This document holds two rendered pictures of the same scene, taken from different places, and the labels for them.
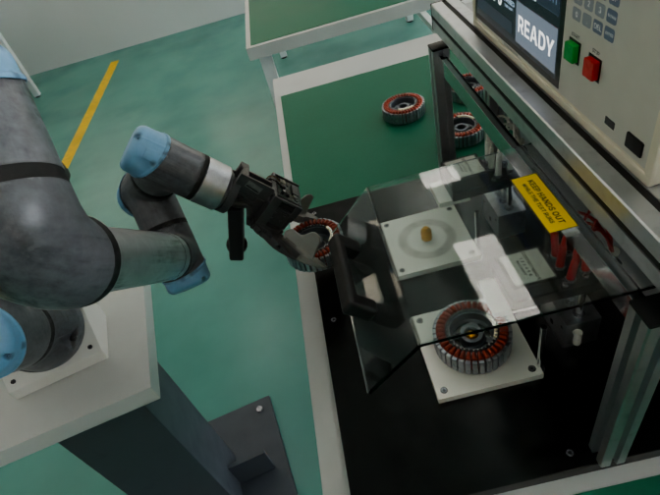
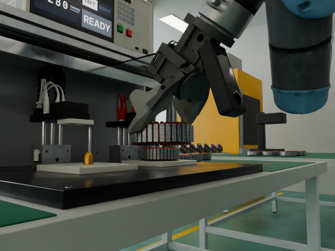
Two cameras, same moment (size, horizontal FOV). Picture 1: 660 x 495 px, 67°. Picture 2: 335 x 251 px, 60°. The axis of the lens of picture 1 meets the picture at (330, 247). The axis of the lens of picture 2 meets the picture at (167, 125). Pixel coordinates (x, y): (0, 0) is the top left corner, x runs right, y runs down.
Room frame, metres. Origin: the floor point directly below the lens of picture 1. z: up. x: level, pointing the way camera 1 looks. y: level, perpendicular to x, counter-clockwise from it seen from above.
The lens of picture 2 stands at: (1.08, 0.31, 0.82)
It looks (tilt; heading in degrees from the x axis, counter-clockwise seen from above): 4 degrees up; 214
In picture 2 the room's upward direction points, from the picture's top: straight up
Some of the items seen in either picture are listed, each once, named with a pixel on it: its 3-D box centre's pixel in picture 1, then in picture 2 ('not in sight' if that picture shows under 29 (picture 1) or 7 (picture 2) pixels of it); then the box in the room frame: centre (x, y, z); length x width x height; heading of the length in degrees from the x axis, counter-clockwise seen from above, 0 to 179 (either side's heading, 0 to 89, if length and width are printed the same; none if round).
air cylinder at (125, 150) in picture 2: (569, 312); (123, 154); (0.41, -0.30, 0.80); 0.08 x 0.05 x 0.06; 176
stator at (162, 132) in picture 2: (314, 244); (161, 134); (0.67, 0.02, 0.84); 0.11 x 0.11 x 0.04
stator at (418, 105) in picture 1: (403, 108); not in sight; (1.16, -0.30, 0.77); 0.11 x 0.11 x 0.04
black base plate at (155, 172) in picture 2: (456, 292); (124, 171); (0.54, -0.18, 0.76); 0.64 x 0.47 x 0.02; 176
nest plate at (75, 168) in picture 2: not in sight; (87, 167); (0.66, -0.18, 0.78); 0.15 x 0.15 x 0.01; 86
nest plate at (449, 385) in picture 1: (471, 346); (159, 162); (0.42, -0.16, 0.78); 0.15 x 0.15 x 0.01; 86
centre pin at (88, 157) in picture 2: not in sight; (88, 158); (0.66, -0.18, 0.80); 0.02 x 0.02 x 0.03
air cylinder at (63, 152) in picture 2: not in sight; (51, 155); (0.65, -0.32, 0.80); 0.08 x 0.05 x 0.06; 176
